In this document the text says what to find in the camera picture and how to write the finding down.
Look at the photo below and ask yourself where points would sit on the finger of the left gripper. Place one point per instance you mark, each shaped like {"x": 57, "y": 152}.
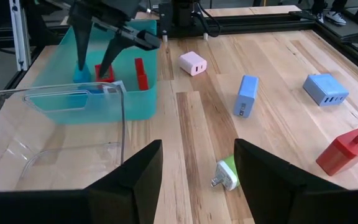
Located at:
{"x": 82, "y": 40}
{"x": 112, "y": 54}

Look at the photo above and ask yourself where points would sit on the green cutting mat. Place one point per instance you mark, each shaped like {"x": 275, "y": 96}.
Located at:
{"x": 135, "y": 102}

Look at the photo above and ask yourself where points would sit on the blue wall charger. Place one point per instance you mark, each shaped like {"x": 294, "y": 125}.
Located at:
{"x": 245, "y": 96}

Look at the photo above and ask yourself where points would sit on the large blue three-port charger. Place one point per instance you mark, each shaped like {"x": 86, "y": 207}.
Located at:
{"x": 325, "y": 89}

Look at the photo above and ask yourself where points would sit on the red plastic bar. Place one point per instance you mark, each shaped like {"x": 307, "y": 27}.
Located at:
{"x": 141, "y": 74}

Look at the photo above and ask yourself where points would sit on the clear plastic bin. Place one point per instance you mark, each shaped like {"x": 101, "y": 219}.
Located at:
{"x": 57, "y": 149}

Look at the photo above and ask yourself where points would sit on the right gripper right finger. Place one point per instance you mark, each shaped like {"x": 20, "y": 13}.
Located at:
{"x": 275, "y": 199}

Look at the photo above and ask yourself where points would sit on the black aluminium table frame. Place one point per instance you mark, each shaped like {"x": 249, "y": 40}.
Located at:
{"x": 259, "y": 24}

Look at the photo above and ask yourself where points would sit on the person's shoe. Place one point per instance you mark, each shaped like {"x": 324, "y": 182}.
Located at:
{"x": 336, "y": 17}

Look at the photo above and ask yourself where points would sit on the red wall charger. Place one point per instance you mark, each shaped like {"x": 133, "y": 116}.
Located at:
{"x": 343, "y": 152}

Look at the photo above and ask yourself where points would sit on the pink wall charger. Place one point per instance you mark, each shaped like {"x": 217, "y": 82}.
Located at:
{"x": 193, "y": 63}

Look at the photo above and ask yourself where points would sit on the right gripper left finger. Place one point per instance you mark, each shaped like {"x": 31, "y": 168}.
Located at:
{"x": 129, "y": 193}

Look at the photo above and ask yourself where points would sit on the person's leg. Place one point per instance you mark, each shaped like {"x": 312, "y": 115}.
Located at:
{"x": 339, "y": 4}

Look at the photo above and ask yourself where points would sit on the green wall charger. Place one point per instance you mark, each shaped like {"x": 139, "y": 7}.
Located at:
{"x": 227, "y": 174}

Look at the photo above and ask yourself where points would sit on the silver aluminium post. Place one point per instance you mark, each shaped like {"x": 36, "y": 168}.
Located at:
{"x": 20, "y": 31}

